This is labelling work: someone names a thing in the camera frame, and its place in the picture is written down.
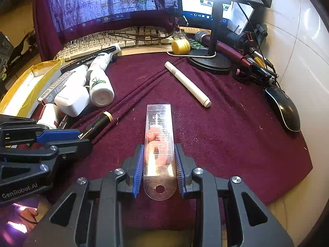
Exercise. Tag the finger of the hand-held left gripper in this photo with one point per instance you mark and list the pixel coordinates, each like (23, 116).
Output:
(59, 135)
(30, 154)

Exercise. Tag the computer monitor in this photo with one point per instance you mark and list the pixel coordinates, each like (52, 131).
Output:
(200, 15)

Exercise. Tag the cardboard tray yellow tape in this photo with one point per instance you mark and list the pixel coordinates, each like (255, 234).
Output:
(23, 90)

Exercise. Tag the person's left hand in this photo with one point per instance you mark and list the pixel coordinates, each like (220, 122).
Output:
(29, 214)

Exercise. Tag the beige keyboard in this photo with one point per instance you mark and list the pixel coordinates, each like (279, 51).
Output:
(133, 40)

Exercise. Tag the maroon table cloth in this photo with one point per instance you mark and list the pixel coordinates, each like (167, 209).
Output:
(205, 133)

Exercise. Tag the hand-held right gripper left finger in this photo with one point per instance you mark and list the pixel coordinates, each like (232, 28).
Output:
(137, 171)

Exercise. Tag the black computer mouse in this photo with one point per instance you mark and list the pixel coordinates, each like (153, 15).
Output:
(285, 108)

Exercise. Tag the black marker pen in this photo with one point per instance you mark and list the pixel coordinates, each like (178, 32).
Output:
(84, 59)

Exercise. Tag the silver carton box with barcode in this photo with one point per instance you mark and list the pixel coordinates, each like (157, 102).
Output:
(52, 87)

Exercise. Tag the black pen cream tip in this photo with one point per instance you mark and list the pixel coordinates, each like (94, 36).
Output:
(99, 124)

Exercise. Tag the small white bottle red label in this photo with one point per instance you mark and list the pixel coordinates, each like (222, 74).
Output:
(48, 117)

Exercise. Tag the clear plastic package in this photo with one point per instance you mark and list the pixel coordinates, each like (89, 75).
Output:
(158, 133)

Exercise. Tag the black round-base stand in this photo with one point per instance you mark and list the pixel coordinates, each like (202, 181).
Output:
(216, 61)

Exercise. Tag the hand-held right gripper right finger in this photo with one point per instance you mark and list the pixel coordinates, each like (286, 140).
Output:
(180, 172)

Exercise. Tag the white marker pen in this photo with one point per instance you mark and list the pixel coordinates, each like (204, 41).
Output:
(189, 85)

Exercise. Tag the green pill blister pack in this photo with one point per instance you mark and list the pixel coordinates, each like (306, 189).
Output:
(196, 45)

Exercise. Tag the white square adapter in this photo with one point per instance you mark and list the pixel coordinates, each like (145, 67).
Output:
(72, 103)

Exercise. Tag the maroon handheld microphone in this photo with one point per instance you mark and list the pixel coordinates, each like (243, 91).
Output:
(226, 50)

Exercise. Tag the white plug charger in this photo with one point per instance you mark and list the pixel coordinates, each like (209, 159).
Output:
(75, 76)

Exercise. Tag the white bottle green label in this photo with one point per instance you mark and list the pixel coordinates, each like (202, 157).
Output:
(101, 90)
(101, 60)

